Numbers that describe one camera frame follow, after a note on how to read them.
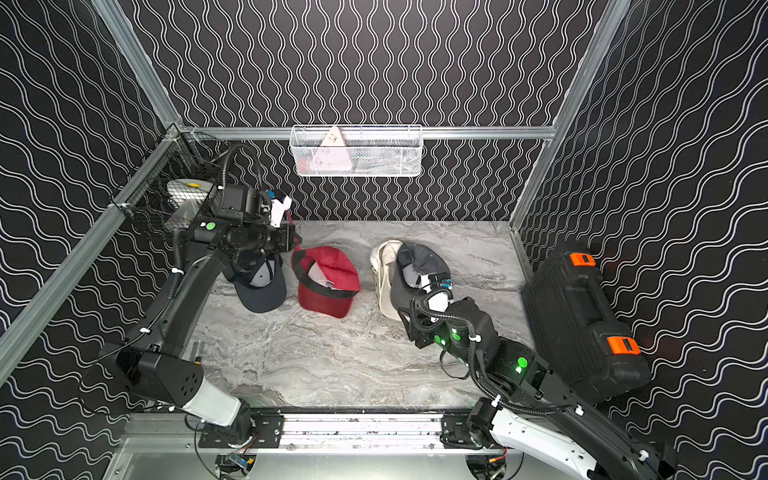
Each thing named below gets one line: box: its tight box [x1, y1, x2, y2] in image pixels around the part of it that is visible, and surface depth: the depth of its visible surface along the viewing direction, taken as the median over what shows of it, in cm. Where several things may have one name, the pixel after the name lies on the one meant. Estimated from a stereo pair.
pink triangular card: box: [310, 126, 353, 171], surface depth 92 cm
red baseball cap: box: [291, 246, 360, 319], surface depth 89 cm
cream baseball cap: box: [370, 240, 403, 321], surface depth 94 cm
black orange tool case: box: [521, 241, 651, 402], surface depth 71 cm
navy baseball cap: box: [223, 250, 287, 313], surface depth 99 cm
